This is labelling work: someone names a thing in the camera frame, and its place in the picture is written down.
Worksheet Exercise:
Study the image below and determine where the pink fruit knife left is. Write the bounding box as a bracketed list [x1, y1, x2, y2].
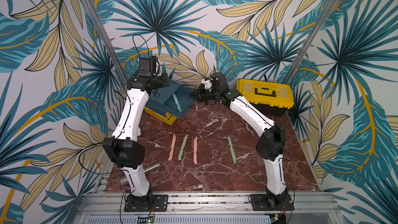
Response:
[168, 134, 176, 161]

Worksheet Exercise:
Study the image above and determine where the pink fruit knife middle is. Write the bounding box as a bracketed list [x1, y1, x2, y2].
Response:
[193, 137, 198, 165]

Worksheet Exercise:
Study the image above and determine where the green fruit knife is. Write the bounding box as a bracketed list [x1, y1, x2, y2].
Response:
[178, 134, 189, 161]
[227, 136, 237, 164]

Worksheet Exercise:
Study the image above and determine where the light teal fruit knife long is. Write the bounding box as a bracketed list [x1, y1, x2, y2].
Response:
[173, 93, 182, 113]

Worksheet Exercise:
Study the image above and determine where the pink fruit knife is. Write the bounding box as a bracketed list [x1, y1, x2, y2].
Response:
[168, 134, 176, 161]
[193, 137, 198, 165]

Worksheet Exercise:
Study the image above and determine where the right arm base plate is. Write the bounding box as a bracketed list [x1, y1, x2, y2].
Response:
[248, 194, 295, 213]

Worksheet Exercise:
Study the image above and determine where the silver metal cylinder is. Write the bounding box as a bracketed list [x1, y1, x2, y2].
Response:
[120, 163, 161, 185]

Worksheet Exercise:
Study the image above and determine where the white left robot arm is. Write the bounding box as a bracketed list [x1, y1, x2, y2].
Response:
[102, 56, 170, 212]

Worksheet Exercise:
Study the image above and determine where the yellow drawer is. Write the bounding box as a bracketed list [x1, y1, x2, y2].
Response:
[145, 107, 177, 125]

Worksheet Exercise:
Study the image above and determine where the yellow black toolbox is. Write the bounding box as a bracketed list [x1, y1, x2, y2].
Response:
[236, 79, 294, 117]

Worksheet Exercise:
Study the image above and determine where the teal drawer cabinet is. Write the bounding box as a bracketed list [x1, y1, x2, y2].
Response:
[146, 81, 181, 117]

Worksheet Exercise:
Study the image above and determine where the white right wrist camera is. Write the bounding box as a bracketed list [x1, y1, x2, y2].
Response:
[201, 78, 212, 90]

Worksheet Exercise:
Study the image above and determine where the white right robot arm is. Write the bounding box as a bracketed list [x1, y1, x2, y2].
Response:
[189, 72, 295, 211]

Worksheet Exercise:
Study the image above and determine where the teal drawer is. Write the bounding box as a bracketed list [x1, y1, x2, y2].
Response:
[163, 84, 195, 119]

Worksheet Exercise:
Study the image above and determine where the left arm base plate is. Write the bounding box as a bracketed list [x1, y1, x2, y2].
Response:
[124, 194, 169, 213]

